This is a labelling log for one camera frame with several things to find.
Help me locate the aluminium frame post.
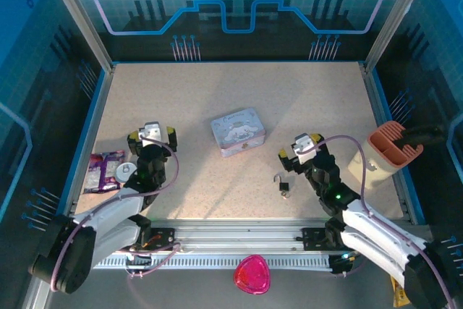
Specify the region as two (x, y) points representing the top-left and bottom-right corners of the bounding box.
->
(364, 0), (431, 71)
(38, 0), (116, 73)

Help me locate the pull-tab tin can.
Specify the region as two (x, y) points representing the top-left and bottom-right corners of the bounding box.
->
(116, 163), (138, 185)

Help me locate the white slotted cable duct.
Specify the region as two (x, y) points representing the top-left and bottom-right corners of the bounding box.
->
(92, 253), (334, 270)

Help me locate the aluminium mounting rail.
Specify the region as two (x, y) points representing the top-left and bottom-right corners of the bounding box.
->
(72, 217), (437, 254)

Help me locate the pink triangular plastic dish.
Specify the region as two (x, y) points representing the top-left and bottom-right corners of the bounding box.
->
(233, 254), (271, 296)

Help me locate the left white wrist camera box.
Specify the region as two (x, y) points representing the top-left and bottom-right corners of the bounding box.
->
(140, 122), (169, 142)

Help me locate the cream orange utensil holder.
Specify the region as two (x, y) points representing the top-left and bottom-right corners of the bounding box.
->
(349, 120), (424, 190)

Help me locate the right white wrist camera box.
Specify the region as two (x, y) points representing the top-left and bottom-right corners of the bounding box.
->
(292, 133), (319, 164)

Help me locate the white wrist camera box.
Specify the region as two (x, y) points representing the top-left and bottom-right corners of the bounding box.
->
(292, 133), (319, 164)
(140, 122), (169, 142)

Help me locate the small black padlock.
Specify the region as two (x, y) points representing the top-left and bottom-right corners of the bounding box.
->
(273, 174), (291, 194)

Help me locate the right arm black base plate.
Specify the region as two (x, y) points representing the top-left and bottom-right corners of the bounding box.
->
(302, 227), (344, 252)

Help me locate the purple snack bag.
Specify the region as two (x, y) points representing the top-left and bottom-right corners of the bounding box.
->
(82, 149), (127, 195)

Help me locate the black handle in holder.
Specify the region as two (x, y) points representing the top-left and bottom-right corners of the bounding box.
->
(394, 124), (449, 148)

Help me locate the yellow snack bag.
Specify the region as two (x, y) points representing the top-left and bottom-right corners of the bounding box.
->
(390, 276), (412, 308)

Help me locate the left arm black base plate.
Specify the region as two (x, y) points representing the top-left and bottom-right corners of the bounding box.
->
(129, 227), (177, 252)

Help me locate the lavender cartoon tin box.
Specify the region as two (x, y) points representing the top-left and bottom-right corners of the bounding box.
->
(210, 107), (268, 158)

